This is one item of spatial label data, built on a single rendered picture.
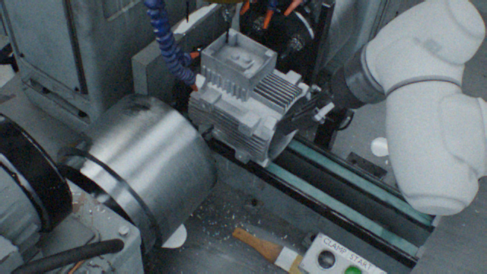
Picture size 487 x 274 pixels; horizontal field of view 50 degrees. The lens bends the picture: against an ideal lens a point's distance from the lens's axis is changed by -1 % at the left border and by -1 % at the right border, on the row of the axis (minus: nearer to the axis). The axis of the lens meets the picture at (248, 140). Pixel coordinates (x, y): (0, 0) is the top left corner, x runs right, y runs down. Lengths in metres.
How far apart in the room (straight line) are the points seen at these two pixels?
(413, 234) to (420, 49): 0.59
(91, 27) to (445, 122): 0.69
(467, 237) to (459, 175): 0.69
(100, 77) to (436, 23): 0.71
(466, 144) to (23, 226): 0.54
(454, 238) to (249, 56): 0.65
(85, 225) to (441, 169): 0.49
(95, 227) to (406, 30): 0.52
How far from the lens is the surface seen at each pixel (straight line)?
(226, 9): 0.98
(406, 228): 1.23
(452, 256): 1.33
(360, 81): 0.83
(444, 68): 0.74
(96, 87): 1.19
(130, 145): 0.90
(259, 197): 1.25
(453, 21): 0.73
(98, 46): 1.12
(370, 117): 1.51
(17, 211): 0.68
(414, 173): 0.69
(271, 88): 1.08
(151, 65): 1.06
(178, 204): 0.92
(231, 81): 1.07
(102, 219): 0.82
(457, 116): 0.70
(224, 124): 1.10
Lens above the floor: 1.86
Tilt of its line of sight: 50 degrees down
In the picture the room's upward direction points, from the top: 8 degrees clockwise
